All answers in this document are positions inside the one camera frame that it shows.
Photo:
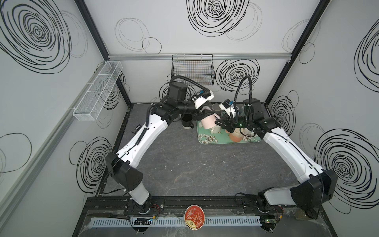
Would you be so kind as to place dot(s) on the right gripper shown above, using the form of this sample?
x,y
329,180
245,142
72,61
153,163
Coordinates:
x,y
228,120

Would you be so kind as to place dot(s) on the black and white mug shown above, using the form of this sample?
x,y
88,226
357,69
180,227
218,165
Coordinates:
x,y
187,121

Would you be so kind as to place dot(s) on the pink mug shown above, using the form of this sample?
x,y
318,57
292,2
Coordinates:
x,y
209,121

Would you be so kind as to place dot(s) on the green floral tray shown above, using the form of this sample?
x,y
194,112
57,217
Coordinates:
x,y
206,138

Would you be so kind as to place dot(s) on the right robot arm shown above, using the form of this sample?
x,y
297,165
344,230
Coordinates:
x,y
316,184

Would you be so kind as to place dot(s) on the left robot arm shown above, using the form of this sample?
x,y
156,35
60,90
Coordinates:
x,y
122,165

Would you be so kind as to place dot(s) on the white speckled mug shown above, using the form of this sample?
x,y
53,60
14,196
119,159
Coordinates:
x,y
248,134

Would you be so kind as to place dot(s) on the orange peach mug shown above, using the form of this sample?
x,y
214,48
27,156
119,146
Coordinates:
x,y
237,136

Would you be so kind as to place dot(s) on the grey mug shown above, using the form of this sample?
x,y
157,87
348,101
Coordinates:
x,y
216,107

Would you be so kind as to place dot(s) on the cream white mug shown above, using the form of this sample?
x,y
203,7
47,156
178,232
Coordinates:
x,y
216,129

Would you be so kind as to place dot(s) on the small black device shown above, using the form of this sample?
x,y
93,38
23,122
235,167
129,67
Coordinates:
x,y
136,129

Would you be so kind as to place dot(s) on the black lid jar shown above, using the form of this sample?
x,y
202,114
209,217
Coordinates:
x,y
301,215

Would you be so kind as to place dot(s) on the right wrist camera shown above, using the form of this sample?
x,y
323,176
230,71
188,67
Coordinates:
x,y
230,108

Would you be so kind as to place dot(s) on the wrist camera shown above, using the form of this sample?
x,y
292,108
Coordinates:
x,y
230,108
202,97

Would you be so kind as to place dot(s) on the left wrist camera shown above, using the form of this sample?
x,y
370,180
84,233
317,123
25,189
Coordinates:
x,y
202,97

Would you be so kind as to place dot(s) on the black wire basket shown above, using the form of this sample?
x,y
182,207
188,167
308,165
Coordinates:
x,y
197,67

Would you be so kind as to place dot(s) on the white wire shelf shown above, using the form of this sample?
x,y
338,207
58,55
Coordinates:
x,y
102,92

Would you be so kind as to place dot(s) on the white slotted cable duct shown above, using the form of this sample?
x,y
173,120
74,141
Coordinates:
x,y
213,221

